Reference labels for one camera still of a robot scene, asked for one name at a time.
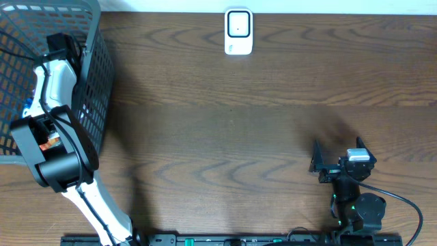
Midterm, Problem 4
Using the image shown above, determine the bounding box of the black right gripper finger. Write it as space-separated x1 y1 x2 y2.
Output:
309 140 324 173
356 137 377 163

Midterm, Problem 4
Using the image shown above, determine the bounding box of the blue Oreo cookie pack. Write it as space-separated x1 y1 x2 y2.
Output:
21 97 33 118

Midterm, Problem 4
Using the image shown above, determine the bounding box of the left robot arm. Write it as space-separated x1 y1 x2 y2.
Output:
10 33 144 245

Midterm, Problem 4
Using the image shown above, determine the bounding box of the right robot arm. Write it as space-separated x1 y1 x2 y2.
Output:
309 137 386 245

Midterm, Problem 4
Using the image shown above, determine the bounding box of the grey plastic mesh basket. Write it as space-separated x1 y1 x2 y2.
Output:
1 0 115 165

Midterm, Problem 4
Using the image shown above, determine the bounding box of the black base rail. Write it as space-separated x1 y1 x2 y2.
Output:
60 232 404 246

